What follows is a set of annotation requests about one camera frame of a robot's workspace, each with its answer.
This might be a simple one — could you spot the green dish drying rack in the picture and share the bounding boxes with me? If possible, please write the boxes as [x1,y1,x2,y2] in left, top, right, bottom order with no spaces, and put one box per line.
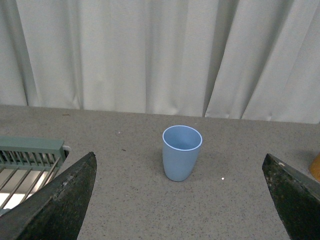
[0,136,71,215]

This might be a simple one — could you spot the white pleated curtain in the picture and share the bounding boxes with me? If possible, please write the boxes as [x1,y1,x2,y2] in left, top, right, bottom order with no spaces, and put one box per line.
[0,0,320,124]

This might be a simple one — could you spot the bamboo chopstick holder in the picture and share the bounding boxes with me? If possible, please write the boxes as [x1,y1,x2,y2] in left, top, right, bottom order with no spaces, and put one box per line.
[309,153,320,182]

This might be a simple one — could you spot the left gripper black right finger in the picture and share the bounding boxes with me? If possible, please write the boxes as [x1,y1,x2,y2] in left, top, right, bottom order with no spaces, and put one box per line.
[262,153,320,240]

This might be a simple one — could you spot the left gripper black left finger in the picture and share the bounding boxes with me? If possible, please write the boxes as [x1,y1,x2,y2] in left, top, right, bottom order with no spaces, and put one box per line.
[0,152,97,240]

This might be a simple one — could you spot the light blue plastic cup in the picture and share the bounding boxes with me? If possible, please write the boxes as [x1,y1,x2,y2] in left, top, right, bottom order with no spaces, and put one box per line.
[162,125,203,182]

